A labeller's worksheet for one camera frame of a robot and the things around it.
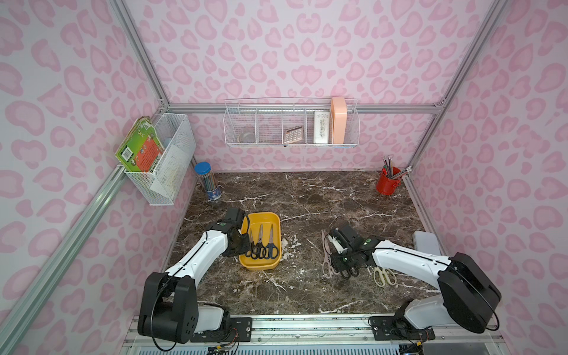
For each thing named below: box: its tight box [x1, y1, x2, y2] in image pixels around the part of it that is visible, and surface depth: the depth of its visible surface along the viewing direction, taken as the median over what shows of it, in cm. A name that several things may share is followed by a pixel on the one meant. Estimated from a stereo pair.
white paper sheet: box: [149, 144, 191, 200], surface depth 85 cm
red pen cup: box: [375, 166, 402, 196], surface depth 109 cm
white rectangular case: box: [412, 230, 441, 256], surface depth 95 cm
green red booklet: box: [114, 116, 165, 173], surface depth 73 cm
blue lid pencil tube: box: [194, 161, 225, 202], surface depth 103 cm
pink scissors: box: [320, 230, 339, 279], surface depth 88 cm
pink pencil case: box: [330, 96, 348, 145], surface depth 84 cm
